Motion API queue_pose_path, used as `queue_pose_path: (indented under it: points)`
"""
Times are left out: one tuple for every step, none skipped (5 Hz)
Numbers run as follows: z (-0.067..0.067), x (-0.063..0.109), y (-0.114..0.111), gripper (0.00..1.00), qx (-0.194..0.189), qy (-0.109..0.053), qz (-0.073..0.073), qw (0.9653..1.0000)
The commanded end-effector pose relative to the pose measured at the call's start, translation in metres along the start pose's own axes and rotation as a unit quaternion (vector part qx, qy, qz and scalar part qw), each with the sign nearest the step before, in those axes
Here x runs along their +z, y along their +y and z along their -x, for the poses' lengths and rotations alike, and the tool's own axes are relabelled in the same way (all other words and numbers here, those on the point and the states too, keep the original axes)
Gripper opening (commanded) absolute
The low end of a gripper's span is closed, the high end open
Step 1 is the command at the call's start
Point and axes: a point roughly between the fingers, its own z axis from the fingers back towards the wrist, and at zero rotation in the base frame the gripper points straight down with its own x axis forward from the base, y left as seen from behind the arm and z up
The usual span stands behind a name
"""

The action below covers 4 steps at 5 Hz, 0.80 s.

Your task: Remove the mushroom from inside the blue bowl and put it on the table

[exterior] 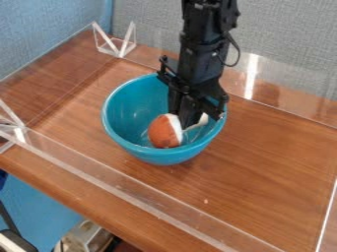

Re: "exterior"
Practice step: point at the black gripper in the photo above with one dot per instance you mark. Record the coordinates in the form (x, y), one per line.
(191, 78)

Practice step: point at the blue plastic bowl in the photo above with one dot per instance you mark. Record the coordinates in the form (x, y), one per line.
(130, 108)

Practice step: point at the clear acrylic front barrier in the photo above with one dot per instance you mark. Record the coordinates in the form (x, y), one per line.
(93, 179)

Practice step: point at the clear acrylic barrier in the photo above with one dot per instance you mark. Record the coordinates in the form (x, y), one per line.
(93, 179)
(286, 87)

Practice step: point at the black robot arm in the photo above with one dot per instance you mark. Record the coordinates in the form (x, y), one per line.
(207, 21)

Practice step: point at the clear acrylic left bracket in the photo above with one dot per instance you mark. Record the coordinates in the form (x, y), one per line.
(12, 128)

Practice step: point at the clear acrylic corner bracket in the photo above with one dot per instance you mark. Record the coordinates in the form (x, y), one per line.
(114, 46)

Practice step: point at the toy mushroom brown cap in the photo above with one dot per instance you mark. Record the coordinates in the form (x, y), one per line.
(164, 131)

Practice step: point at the white object under table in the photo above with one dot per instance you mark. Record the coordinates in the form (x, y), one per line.
(85, 237)

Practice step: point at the black stand leg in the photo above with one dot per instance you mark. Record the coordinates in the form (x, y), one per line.
(12, 242)

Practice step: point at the clear acrylic back barrier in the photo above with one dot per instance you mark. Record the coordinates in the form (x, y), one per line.
(286, 87)

